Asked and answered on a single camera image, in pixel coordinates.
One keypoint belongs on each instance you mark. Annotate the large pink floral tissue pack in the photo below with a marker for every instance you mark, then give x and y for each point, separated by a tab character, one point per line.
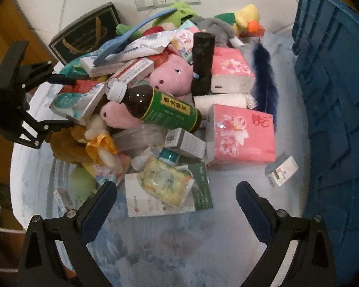
242	134

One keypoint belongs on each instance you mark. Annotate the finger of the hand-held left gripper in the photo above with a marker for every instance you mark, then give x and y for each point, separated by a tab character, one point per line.
56	124
59	79

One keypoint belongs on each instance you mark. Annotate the teal cap small bottle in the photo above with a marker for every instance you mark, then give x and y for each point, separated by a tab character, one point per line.
167	155

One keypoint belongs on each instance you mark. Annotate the grey plush toy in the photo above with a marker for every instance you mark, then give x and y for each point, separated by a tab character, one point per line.
217	28

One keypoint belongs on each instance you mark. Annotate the brown yellow plush toy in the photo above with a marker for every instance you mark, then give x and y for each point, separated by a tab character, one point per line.
74	143

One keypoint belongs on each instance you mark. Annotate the green ball toy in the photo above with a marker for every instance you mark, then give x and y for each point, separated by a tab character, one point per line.
83	182

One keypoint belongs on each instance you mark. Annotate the white teal print tissue pack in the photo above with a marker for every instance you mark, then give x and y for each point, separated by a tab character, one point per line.
74	104

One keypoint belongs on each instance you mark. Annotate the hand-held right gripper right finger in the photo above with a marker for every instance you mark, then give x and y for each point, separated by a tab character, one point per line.
252	210

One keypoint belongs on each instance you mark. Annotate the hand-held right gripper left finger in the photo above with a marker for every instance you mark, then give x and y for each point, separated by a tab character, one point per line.
99	207

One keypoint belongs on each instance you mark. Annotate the wooden cabinet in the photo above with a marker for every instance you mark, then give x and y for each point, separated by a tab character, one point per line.
15	27

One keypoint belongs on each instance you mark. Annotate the small pink floral tissue pack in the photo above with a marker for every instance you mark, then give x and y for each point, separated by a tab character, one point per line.
232	71

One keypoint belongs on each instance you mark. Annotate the long white carton box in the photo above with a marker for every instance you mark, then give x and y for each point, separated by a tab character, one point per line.
91	65

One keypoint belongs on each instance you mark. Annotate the small white grey medicine box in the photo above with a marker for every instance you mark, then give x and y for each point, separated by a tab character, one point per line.
282	170

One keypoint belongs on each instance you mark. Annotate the yellow green patterned packet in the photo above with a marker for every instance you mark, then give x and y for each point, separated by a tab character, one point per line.
164	182

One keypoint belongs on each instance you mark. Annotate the blue boomerang toy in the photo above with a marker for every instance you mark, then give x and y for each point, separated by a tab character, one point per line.
122	40

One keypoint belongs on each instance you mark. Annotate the green frog plush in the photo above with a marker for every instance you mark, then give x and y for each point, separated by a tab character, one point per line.
179	13

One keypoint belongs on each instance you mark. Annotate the white crinkled plastic package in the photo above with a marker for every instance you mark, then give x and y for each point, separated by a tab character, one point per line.
149	43

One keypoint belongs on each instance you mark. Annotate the teal green soft pack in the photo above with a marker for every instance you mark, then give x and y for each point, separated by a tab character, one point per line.
73	67

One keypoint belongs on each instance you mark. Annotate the pink pig plush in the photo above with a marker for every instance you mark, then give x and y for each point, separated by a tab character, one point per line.
119	115
170	76

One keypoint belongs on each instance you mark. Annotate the dark pink tissue pack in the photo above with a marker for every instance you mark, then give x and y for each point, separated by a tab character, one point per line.
66	88

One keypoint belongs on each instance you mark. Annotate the red white medicine box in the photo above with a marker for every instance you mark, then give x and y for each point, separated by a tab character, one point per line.
134	71

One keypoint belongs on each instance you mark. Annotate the white green flat box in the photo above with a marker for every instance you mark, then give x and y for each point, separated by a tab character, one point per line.
202	191

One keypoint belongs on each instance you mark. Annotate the white wall switch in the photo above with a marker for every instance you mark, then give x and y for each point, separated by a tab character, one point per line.
144	0

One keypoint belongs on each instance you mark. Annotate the grey white carton box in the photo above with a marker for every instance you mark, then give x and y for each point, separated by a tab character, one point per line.
185	143

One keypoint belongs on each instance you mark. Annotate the pink white sachet pack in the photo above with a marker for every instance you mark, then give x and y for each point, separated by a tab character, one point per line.
184	43

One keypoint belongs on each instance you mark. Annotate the yellow duck plush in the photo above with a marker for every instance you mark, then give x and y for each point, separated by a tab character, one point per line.
246	16

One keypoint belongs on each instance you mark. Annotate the brown bottle green label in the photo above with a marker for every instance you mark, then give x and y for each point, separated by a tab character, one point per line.
164	107

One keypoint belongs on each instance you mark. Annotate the blue plastic crate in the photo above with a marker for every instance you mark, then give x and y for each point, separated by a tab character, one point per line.
335	95

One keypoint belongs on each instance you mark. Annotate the small white red box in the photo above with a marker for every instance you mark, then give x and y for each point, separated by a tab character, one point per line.
61	198

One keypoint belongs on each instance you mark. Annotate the white paper roll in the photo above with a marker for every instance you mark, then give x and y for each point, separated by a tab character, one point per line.
218	101

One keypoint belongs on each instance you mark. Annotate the clear plastic bag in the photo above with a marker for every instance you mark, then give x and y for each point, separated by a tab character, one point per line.
137	139

